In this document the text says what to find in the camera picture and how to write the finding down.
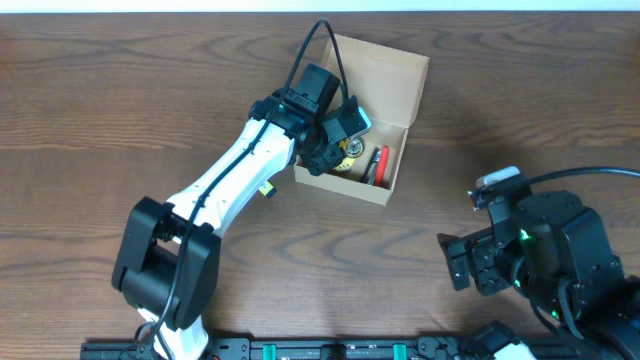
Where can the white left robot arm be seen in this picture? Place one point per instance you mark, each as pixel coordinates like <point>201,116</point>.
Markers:
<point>168,261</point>

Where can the correction tape dispenser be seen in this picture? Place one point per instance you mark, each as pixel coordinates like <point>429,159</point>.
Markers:
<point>352,147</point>

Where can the red black stapler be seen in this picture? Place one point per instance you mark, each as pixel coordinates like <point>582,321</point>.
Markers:
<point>376,167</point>

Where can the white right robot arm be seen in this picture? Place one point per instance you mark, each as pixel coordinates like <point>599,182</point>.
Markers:
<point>554,251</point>

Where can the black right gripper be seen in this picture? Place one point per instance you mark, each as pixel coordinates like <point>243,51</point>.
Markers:
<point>470,265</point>

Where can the brown cardboard box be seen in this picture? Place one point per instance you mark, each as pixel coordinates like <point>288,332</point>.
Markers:
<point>388,84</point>

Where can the yellow sticky note pad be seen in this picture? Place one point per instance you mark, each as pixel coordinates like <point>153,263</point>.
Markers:
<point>345,166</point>

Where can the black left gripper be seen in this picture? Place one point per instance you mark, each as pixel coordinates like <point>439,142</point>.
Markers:
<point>320,156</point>

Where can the yellow highlighter marker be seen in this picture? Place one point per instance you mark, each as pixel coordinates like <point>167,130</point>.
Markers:
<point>267,189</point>

